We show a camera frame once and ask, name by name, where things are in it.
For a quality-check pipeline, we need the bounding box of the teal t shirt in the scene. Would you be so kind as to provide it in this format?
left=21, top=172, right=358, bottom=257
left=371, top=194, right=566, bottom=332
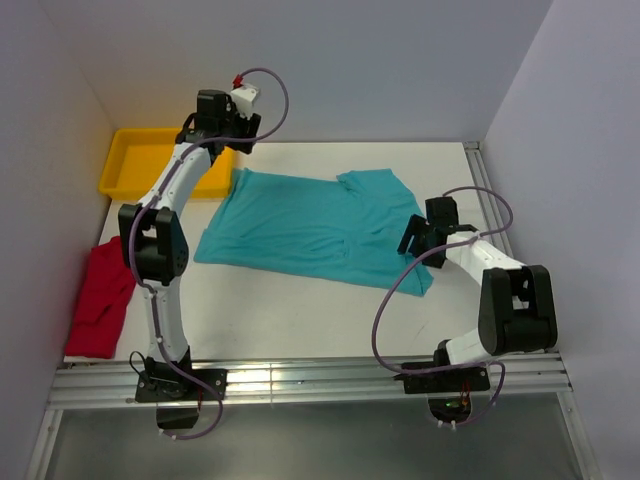
left=194, top=169, right=433, bottom=297

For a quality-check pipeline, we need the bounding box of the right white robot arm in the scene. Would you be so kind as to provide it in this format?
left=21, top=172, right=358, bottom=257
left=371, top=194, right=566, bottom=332
left=398, top=196, right=558, bottom=390

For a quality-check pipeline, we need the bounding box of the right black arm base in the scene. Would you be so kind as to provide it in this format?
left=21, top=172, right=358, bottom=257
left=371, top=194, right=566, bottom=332
left=394, top=366, right=490, bottom=426

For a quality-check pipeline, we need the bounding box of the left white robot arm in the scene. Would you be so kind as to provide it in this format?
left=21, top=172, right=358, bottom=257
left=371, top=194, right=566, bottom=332
left=118, top=84, right=261, bottom=399

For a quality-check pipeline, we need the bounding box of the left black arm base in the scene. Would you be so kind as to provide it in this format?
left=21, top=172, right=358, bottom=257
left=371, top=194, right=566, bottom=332
left=129, top=351, right=228, bottom=434

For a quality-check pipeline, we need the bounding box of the yellow plastic tray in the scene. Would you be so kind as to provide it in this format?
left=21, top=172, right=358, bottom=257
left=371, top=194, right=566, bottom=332
left=98, top=128, right=237, bottom=201

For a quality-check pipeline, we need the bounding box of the red t shirt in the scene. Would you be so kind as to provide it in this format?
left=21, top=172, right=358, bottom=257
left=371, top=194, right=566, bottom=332
left=64, top=236, right=136, bottom=359

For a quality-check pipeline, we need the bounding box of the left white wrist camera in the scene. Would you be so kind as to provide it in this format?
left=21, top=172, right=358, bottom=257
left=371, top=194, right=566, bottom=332
left=229, top=74, right=261, bottom=119

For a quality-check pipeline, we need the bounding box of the right side aluminium rail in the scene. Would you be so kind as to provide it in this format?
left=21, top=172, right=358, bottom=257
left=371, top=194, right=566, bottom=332
left=462, top=140, right=546, bottom=354

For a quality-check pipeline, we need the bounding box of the aluminium rail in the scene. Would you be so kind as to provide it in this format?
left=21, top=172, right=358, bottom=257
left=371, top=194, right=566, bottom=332
left=462, top=140, right=546, bottom=354
left=26, top=354, right=572, bottom=479

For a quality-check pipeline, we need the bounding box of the front aluminium rail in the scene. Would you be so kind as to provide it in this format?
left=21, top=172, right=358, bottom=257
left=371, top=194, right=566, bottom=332
left=26, top=354, right=572, bottom=479

